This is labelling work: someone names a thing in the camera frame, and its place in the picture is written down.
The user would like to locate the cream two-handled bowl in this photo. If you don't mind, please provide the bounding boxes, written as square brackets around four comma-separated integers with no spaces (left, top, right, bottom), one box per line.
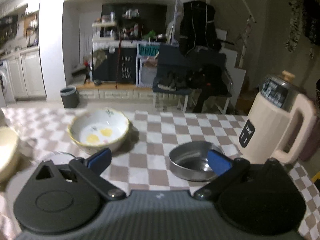
[0,126,21,183]

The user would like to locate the white shelf with bottles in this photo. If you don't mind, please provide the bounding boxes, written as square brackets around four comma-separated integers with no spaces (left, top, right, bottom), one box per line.
[92,11,117,42]

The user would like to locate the white kitchen cabinets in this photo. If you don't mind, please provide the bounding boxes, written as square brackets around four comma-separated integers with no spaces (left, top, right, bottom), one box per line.
[4,46,47,100]

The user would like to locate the white storage crate with sign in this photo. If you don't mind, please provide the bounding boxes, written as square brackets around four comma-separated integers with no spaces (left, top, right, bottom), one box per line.
[136,41,160,88]

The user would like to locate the beige electric kettle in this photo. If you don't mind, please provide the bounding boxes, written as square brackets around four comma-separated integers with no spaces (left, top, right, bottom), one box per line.
[238,70,317,164]

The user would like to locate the grey trash bin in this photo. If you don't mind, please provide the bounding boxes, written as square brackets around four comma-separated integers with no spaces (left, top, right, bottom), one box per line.
[60,86,80,108]

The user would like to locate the floral scalloped ceramic bowl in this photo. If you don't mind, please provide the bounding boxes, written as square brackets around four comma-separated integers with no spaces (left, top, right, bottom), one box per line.
[67,108,130,155]

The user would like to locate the black hanging jacket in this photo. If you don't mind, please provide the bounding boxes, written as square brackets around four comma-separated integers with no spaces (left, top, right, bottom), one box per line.
[179,1,222,56]

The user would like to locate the round steel bowl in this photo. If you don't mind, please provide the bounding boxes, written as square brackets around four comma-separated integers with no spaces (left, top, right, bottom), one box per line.
[169,141,224,182]

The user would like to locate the checkered tablecloth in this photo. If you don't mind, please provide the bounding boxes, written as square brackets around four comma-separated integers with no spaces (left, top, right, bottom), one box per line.
[0,107,320,240]

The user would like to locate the black have a nice day sign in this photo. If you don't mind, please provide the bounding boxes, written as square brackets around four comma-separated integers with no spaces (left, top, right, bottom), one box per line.
[117,48,137,84]

